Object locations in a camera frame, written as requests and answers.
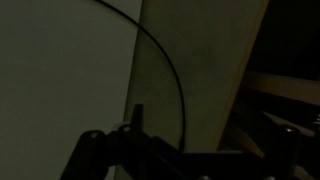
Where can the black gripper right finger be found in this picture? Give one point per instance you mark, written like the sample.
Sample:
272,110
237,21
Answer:
284,150

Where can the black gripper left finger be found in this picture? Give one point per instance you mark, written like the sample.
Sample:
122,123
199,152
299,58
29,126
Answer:
141,156

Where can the white table mat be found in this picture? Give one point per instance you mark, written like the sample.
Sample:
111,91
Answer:
64,69

